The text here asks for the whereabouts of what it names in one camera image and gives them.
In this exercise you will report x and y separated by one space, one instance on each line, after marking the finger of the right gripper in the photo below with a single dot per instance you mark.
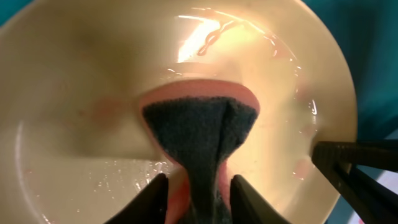
337 161

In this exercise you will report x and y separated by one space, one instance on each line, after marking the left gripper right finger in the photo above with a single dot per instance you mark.
248 206

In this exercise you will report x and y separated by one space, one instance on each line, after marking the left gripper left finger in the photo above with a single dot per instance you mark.
149 206

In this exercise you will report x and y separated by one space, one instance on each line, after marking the light blue plate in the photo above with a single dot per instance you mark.
386 178

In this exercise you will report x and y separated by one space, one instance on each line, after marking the red green sponge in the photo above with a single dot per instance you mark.
199 124

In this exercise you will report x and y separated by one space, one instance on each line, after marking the yellow-green plate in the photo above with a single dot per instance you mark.
74 147

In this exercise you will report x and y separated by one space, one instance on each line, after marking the teal plastic tray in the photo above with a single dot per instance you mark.
366 31

